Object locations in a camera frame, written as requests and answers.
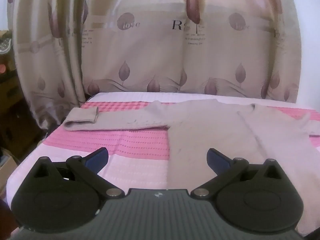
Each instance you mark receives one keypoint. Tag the beige knit sweater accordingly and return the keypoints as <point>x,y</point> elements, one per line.
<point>200,135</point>

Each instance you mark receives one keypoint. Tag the pink white striped blanket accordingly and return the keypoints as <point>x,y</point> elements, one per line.
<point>140,142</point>

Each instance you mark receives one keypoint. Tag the dark cluttered shelf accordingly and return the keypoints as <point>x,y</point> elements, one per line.
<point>8,85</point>

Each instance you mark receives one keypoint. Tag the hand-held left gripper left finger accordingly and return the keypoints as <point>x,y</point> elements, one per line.
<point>96,160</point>

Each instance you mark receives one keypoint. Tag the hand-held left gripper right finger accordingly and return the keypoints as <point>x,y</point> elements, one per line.
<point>217,160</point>

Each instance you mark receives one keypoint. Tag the cardboard box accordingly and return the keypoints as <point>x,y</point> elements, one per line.
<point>5,166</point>

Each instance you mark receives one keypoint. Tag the beige leaf print curtain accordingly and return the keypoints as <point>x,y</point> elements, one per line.
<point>155,55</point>

